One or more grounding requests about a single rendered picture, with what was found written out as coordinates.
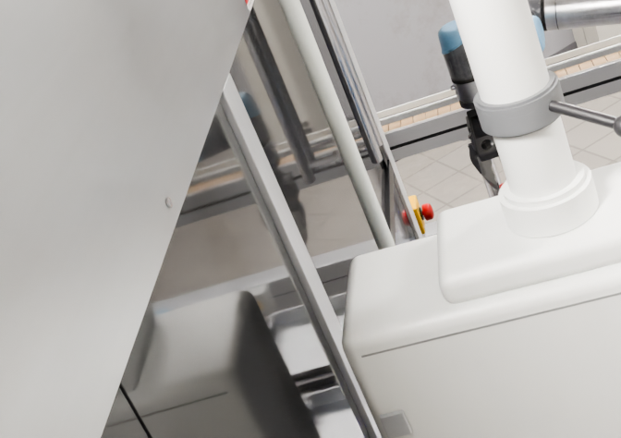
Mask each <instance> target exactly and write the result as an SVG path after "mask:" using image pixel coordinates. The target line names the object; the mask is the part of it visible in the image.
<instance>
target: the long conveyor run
mask: <svg viewBox="0 0 621 438"><path fill-rule="evenodd" d="M620 42H621V35H618V36H615V37H612V38H609V39H606V40H603V41H600V42H597V43H593V44H589V45H586V46H583V47H580V48H578V49H575V50H572V51H568V52H565V53H562V54H560V55H555V56H552V57H549V58H545V59H544V61H545V64H546V66H547V69H549V70H551V71H553V72H554V73H555V74H556V75H557V76H558V78H559V82H560V85H561V89H562V93H563V95H564V99H565V102H566V103H570V104H573V105H577V104H581V103H586V102H588V101H592V100H595V99H598V98H601V97H604V96H607V95H610V94H613V93H617V92H620V91H621V43H620ZM615 43H617V44H615ZM612 44H615V45H612ZM609 45H612V46H609ZM606 46H608V47H606ZM604 47H605V48H604ZM600 48H602V49H600ZM597 49H600V50H597ZM594 50H597V51H594ZM591 51H594V52H591ZM589 52H591V53H589ZM586 53H587V54H586ZM577 55H579V56H577ZM574 56H577V57H574ZM571 57H574V58H571ZM568 58H571V59H568ZM566 59H567V60H566ZM563 60H565V61H563ZM559 61H562V62H559ZM556 62H559V63H556ZM554 63H556V64H554ZM551 64H553V65H551ZM548 65H550V66H548ZM455 94H456V90H453V91H451V89H450V90H447V91H442V92H439V93H435V94H433V95H430V96H427V97H424V98H421V99H418V100H415V101H412V102H409V103H404V104H401V105H399V106H396V107H392V108H389V109H386V110H383V111H381V112H378V113H377V116H378V118H382V117H384V118H382V119H379V120H380V123H381V126H382V128H383V131H384V135H385V137H386V140H387V142H388V145H389V148H390V150H391V153H392V155H393V157H394V160H395V161H396V160H399V159H402V158H406V157H409V156H411V155H414V154H418V153H421V152H426V151H429V150H432V149H435V148H438V147H442V146H445V145H447V144H451V143H454V142H457V141H460V140H465V139H468V138H469V131H468V126H467V120H466V116H467V111H469V110H471V109H464V108H462V107H461V106H460V103H459V100H458V98H457V96H456V95H455ZM452 95H455V96H452ZM449 96H451V97H449ZM446 97H448V98H446ZM443 98H445V99H443ZM440 99H443V100H440ZM437 100H440V101H437ZM435 101H437V102H435ZM432 102H433V103H432ZM423 104H425V105H423ZM420 105H422V106H420ZM417 106H420V107H417ZM414 107H417V108H414ZM411 108H413V109H411ZM408 109H410V110H408ZM406 110H407V111H406ZM402 111H405V112H402ZM399 112H402V113H399ZM396 113H399V114H396ZM394 114H396V115H394ZM391 115H392V116H391ZM386 116H387V117H386Z"/></svg>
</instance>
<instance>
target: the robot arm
mask: <svg viewBox="0 0 621 438"><path fill-rule="evenodd" d="M528 3H529V6H530V12H531V15H532V18H533V22H534V25H535V29H536V31H537V35H538V38H539V42H540V45H541V48H542V51H543V50H544V47H545V37H544V32H545V31H547V30H565V29H575V28H586V27H596V26H606V25H616V24H621V0H528ZM438 38H439V42H440V44H441V48H442V55H444V60H445V63H446V66H447V69H448V72H449V75H450V78H451V80H452V83H453V85H452V86H451V87H450V88H451V91H453V90H456V95H457V98H458V100H459V103H460V106H461V107H462V108H464V109H471V110H469V111H467V116H466V120H467V126H468V131H469V139H470V140H471V143H468V147H469V157H470V160H471V162H472V163H473V165H474V166H475V167H476V169H477V170H478V171H479V173H480V174H481V175H482V176H483V177H484V179H485V180H486V181H487V182H488V183H489V184H490V185H491V186H492V187H494V188H495V189H499V185H498V181H497V179H496V178H495V177H494V171H493V170H492V164H493V163H492V159H493V158H496V157H499V154H498V151H497V149H496V146H495V143H494V139H493V136H491V135H488V134H486V133H485V132H484V131H483V130H482V128H481V123H480V120H479V118H478V115H477V112H476V109H475V106H474V103H473V99H474V97H475V95H476V94H477V92H478V89H477V85H476V82H475V79H474V77H473V74H472V71H471V68H470V65H469V61H468V57H467V54H466V51H465V48H464V45H463V42H462V40H461V37H460V34H459V30H458V27H457V23H456V20H452V21H450V22H448V23H446V24H445V25H443V27H442V28H441V29H440V30H439V32H438ZM499 159H500V157H499Z"/></svg>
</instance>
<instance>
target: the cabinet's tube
mask: <svg viewBox="0 0 621 438"><path fill-rule="evenodd" d="M449 2H450V6H451V8H452V11H453V14H454V17H455V20H456V23H457V27H458V30H459V34H460V37H461V40H462V42H463V45H464V48H465V51H466V54H467V57H468V61H469V65H470V68H471V71H472V74H473V77H474V79H475V82H476V85H477V89H478V92H477V94H476V95H475V97H474V99H473V103H474V106H475V109H476V112H477V115H478V118H479V120H480V123H481V128H482V130H483V131H484V132H485V133H486V134H488V135H491V136H493V139H494V143H495V146H496V149H497V151H498V154H499V157H500V160H501V163H502V166H503V168H504V172H505V177H506V181H505V183H504V184H503V186H502V187H501V188H500V190H499V193H498V199H499V201H500V204H501V207H502V210H503V213H504V216H505V220H506V223H507V226H508V228H509V229H510V230H511V231H512V232H513V233H515V234H517V235H520V236H523V237H551V236H556V235H559V234H563V233H565V232H567V231H570V230H572V229H574V228H576V227H578V226H580V225H582V224H584V223H585V222H586V221H588V220H589V219H590V218H591V217H592V216H593V215H594V214H595V212H596V211H597V209H598V206H599V198H598V195H597V191H596V188H595V185H594V181H593V178H592V174H591V171H590V169H589V168H588V167H587V166H586V165H585V164H583V163H580V162H577V161H575V160H573V158H572V154H571V151H570V148H569V145H568V141H567V138H566V133H565V129H564V126H563V122H562V119H561V115H564V116H570V117H574V118H576V119H580V120H583V121H587V122H590V123H593V124H596V125H600V126H603V127H607V128H612V129H613V130H614V132H615V134H616V135H617V136H619V137H621V116H619V117H617V116H610V115H607V114H604V113H601V112H597V111H593V110H591V109H587V108H583V107H580V106H576V105H573V104H570V103H566V102H565V99H564V95H563V93H562V89H561V85H560V82H559V78H558V76H557V75H556V74H555V73H554V72H553V71H551V70H549V69H547V67H546V64H545V61H544V57H543V54H542V48H541V45H540V42H539V38H538V35H537V31H536V29H535V25H534V22H533V18H532V15H531V12H530V6H529V3H528V0H449Z"/></svg>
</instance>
